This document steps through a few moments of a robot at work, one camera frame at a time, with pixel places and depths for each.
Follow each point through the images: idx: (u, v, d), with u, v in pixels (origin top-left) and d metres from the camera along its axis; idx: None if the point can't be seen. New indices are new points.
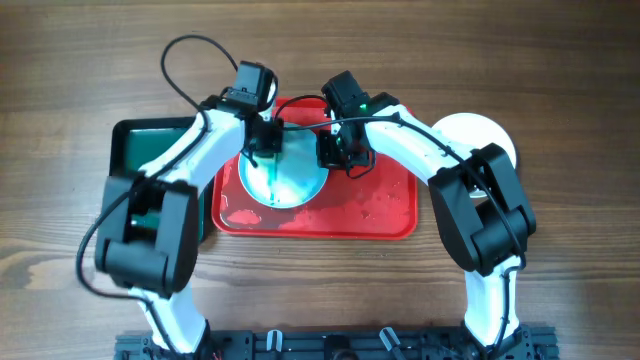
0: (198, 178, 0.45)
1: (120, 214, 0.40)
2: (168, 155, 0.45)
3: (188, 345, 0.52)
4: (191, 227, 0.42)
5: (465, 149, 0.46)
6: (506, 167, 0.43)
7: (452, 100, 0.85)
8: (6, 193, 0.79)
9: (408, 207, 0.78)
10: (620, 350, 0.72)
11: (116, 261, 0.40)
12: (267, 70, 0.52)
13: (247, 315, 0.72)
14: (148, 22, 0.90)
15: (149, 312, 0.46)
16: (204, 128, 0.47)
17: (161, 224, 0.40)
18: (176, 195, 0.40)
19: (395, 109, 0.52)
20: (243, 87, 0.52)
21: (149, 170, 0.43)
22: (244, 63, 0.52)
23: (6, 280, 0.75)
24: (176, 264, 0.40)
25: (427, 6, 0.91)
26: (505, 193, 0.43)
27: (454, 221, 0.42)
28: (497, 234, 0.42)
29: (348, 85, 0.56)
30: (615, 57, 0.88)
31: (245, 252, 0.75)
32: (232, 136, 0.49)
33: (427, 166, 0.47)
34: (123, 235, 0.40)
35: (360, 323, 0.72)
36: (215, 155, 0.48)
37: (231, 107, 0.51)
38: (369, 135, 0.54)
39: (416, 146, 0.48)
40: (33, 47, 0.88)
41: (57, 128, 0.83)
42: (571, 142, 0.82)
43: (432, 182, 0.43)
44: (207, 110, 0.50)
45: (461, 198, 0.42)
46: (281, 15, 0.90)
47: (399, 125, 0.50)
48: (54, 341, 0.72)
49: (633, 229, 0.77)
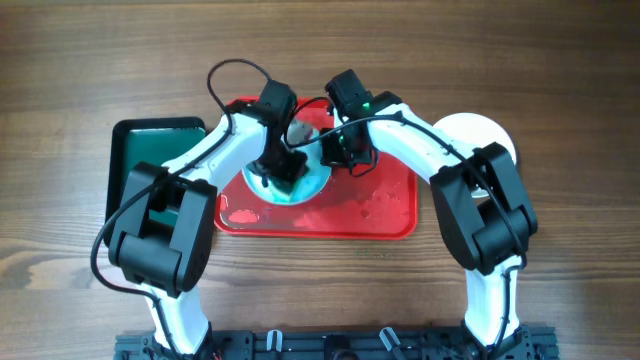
0: (216, 181, 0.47)
1: (139, 208, 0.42)
2: (191, 154, 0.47)
3: (189, 345, 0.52)
4: (207, 227, 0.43)
5: (468, 148, 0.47)
6: (508, 167, 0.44)
7: (452, 100, 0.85)
8: (7, 193, 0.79)
9: (408, 207, 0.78)
10: (620, 350, 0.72)
11: (130, 254, 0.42)
12: (292, 92, 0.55)
13: (247, 315, 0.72)
14: (148, 22, 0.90)
15: (155, 308, 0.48)
16: (229, 131, 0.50)
17: (177, 222, 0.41)
18: (195, 194, 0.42)
19: (397, 108, 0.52)
20: (268, 103, 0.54)
21: (171, 166, 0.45)
22: (271, 83, 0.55)
23: (6, 279, 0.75)
24: (189, 264, 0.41)
25: (427, 6, 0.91)
26: (506, 192, 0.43)
27: (455, 220, 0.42)
28: (498, 233, 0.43)
29: (350, 84, 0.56)
30: (616, 56, 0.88)
31: (245, 252, 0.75)
32: (253, 141, 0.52)
33: (429, 164, 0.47)
34: (139, 230, 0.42)
35: (360, 323, 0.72)
36: (236, 157, 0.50)
37: (254, 111, 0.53)
38: (371, 134, 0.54)
39: (418, 144, 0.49)
40: (33, 47, 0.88)
41: (57, 128, 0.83)
42: (571, 142, 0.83)
43: (433, 181, 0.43)
44: (235, 113, 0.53)
45: (463, 197, 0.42)
46: (281, 14, 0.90)
47: (402, 124, 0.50)
48: (54, 341, 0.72)
49: (633, 229, 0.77)
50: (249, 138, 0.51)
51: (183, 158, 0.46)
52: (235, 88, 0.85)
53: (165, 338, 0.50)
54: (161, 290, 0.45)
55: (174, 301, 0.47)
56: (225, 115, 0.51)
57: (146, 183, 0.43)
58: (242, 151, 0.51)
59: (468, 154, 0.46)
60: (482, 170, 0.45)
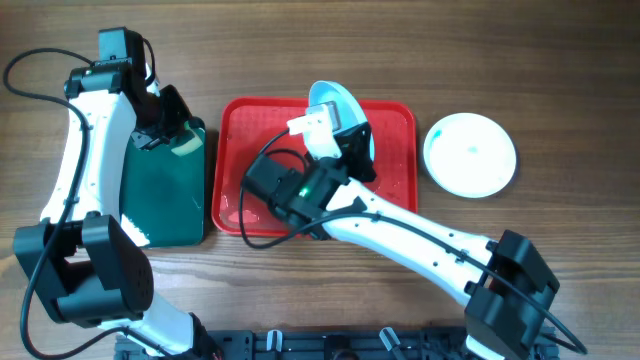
0: (107, 189, 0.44)
1: (51, 270, 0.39)
2: (62, 186, 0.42)
3: (183, 344, 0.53)
4: (128, 250, 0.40)
5: (481, 250, 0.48)
6: (531, 256, 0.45)
7: (452, 101, 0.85)
8: (7, 193, 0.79)
9: (408, 207, 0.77)
10: (621, 351, 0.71)
11: (71, 315, 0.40)
12: (127, 30, 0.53)
13: (247, 315, 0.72)
14: (148, 22, 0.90)
15: (128, 333, 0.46)
16: (84, 127, 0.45)
17: (94, 265, 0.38)
18: (93, 231, 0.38)
19: (350, 196, 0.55)
20: (110, 55, 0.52)
21: (51, 215, 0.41)
22: (101, 33, 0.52)
23: (6, 280, 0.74)
24: (132, 293, 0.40)
25: (427, 7, 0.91)
26: (536, 280, 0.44)
27: (507, 340, 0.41)
28: (535, 320, 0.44)
29: (271, 170, 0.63)
30: (616, 57, 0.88)
31: (244, 252, 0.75)
32: (119, 114, 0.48)
33: (446, 274, 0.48)
34: (64, 288, 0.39)
35: (360, 323, 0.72)
36: (111, 149, 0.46)
37: (102, 75, 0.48)
38: (333, 231, 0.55)
39: (411, 250, 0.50)
40: (33, 46, 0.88)
41: (58, 129, 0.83)
42: (571, 142, 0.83)
43: (475, 312, 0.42)
44: (74, 99, 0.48)
45: (507, 311, 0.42)
46: (280, 15, 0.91)
47: (375, 220, 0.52)
48: (54, 341, 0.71)
49: (634, 229, 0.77)
50: (108, 118, 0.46)
51: (58, 196, 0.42)
52: (235, 89, 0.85)
53: (157, 349, 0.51)
54: (124, 319, 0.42)
55: (145, 317, 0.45)
56: (70, 110, 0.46)
57: (37, 247, 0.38)
58: (112, 138, 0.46)
59: (484, 260, 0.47)
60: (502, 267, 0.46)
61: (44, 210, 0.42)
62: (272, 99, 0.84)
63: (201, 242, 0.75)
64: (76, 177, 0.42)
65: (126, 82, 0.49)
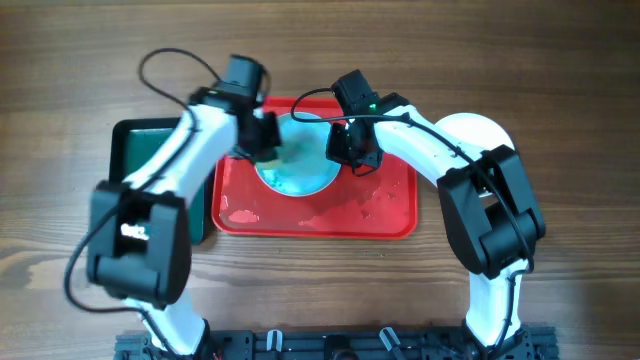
0: (186, 186, 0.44)
1: (111, 228, 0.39)
2: (155, 163, 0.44)
3: (186, 347, 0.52)
4: (184, 238, 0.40)
5: (476, 150, 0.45)
6: (516, 170, 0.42)
7: (452, 101, 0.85)
8: (7, 193, 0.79)
9: (408, 206, 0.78)
10: (620, 351, 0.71)
11: (108, 278, 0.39)
12: (259, 65, 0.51)
13: (247, 315, 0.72)
14: (148, 23, 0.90)
15: (145, 319, 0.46)
16: (192, 128, 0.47)
17: (152, 238, 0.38)
18: (163, 208, 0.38)
19: (404, 109, 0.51)
20: (233, 80, 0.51)
21: (135, 181, 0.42)
22: (233, 57, 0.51)
23: (6, 279, 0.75)
24: (168, 280, 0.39)
25: (427, 6, 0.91)
26: (514, 195, 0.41)
27: (465, 221, 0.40)
28: (506, 237, 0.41)
29: (358, 85, 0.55)
30: (617, 57, 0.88)
31: (245, 252, 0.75)
32: (224, 133, 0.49)
33: (437, 165, 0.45)
34: (114, 249, 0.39)
35: (359, 323, 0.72)
36: (209, 152, 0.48)
37: (221, 100, 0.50)
38: (379, 135, 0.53)
39: (426, 146, 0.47)
40: (34, 47, 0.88)
41: (58, 129, 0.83)
42: (572, 142, 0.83)
43: (440, 182, 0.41)
44: (195, 107, 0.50)
45: (471, 199, 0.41)
46: (280, 14, 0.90)
47: (409, 125, 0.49)
48: (54, 341, 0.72)
49: (634, 229, 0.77)
50: (216, 130, 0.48)
51: (150, 168, 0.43)
52: None
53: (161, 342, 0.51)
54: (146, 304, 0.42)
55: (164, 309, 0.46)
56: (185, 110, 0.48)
57: (111, 203, 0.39)
58: (211, 147, 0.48)
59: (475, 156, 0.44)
60: (490, 173, 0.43)
61: (132, 174, 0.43)
62: (271, 99, 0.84)
63: (202, 242, 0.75)
64: (169, 160, 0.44)
65: (241, 113, 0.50)
